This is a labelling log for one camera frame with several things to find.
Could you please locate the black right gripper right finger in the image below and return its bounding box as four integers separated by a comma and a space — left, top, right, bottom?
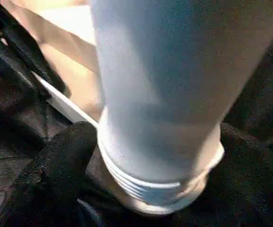
184, 122, 273, 227

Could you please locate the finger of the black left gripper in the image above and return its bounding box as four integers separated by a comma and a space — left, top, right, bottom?
0, 32, 52, 101
0, 2, 72, 99

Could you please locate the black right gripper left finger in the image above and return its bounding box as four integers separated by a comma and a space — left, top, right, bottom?
0, 121, 99, 227

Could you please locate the white plastic table leg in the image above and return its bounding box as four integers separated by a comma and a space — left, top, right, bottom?
87, 0, 273, 217

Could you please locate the black work mat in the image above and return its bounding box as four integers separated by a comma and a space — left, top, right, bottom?
0, 28, 273, 227

